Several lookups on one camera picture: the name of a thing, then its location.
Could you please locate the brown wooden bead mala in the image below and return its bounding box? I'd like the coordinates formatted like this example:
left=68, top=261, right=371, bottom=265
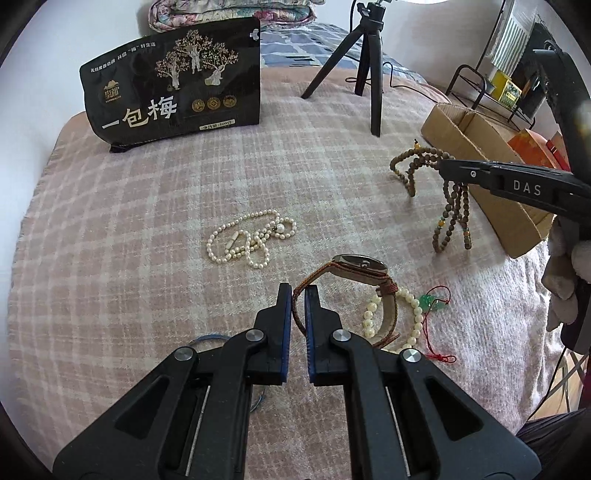
left=387, top=142, right=474, bottom=254

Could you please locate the thin blue wire bracelet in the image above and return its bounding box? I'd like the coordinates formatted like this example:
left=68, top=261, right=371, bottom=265
left=186, top=333, right=270, bottom=412

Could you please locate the cream bead bracelet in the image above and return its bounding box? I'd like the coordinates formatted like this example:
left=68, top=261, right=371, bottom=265
left=361, top=286, right=425, bottom=355

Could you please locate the green jade red cord pendant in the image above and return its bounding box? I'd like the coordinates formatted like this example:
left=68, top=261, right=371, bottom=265
left=417, top=285, right=459, bottom=365

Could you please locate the brown strap wristwatch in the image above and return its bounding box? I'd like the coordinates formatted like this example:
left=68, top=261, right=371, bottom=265
left=291, top=253, right=401, bottom=350

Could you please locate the white pearl necklace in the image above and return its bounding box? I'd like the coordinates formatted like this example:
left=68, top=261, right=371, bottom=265
left=205, top=209, right=299, bottom=270

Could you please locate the right hand white glove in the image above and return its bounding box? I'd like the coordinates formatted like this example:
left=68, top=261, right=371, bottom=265
left=542, top=217, right=590, bottom=332

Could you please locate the cardboard box tray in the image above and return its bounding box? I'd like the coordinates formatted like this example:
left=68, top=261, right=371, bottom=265
left=421, top=103, right=554, bottom=258

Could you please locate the orange cloth covered bench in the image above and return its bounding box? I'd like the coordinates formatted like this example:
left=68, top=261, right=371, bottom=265
left=508, top=129, right=571, bottom=172

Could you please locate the black clothes rack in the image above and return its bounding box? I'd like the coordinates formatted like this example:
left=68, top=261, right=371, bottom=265
left=445, top=1, right=535, bottom=128

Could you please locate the yellow crate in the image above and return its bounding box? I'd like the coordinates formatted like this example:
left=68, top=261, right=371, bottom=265
left=491, top=70, right=522, bottom=109

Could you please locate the black tripod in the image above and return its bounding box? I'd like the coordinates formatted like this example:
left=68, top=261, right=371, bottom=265
left=301, top=1, right=386, bottom=137

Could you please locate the striped hanging cloth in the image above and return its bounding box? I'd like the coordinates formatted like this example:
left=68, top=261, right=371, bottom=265
left=486, top=0, right=538, bottom=75

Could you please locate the pink plaid blanket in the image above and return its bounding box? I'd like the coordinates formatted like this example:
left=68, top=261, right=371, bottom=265
left=8, top=69, right=562, bottom=464

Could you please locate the blue patterned mattress sheet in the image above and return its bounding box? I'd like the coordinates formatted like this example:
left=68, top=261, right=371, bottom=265
left=260, top=23, right=428, bottom=85

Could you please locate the black snack bag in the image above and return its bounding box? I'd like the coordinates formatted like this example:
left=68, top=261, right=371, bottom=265
left=79, top=17, right=260, bottom=152

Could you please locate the folded floral quilt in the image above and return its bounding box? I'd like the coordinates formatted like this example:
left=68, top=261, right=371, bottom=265
left=147, top=0, right=325, bottom=33

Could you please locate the black light cable with remote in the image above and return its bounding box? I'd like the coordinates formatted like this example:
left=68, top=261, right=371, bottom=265
left=344, top=59, right=452, bottom=105

